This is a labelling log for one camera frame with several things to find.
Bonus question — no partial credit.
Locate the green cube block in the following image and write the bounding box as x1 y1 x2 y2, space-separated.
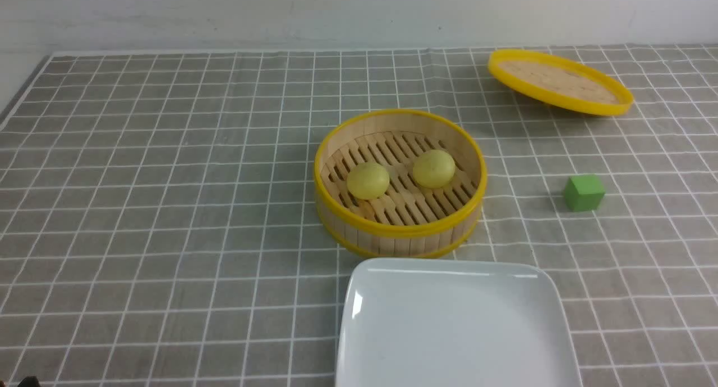
563 174 605 211

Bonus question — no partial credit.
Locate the grey checkered tablecloth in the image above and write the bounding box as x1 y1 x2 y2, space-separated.
1 44 717 386

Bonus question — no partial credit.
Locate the yellow steamed bun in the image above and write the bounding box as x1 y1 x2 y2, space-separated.
411 150 456 188
346 162 390 200

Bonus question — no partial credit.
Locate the bamboo steamer basket yellow rim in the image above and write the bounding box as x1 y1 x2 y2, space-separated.
313 109 487 257

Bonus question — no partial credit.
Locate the bamboo steamer lid yellow rim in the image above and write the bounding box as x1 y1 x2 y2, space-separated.
487 49 635 116

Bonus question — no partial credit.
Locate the white square plate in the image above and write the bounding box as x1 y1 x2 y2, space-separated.
334 257 582 386

